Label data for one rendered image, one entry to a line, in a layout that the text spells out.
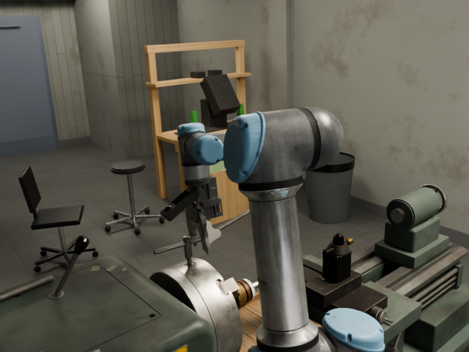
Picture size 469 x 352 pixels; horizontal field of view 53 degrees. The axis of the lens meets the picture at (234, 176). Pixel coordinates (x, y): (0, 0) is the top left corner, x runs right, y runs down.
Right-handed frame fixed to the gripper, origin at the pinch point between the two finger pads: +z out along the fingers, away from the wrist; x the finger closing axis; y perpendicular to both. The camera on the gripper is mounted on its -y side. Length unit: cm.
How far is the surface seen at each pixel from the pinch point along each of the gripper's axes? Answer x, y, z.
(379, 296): -10, 61, 33
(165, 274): -0.6, -11.4, 4.4
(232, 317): -14.8, 0.5, 16.0
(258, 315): 15.6, 26.3, 38.4
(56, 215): 289, 0, 55
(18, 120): 722, 26, -3
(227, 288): -10.2, 2.6, 9.8
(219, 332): -16.0, -4.3, 18.1
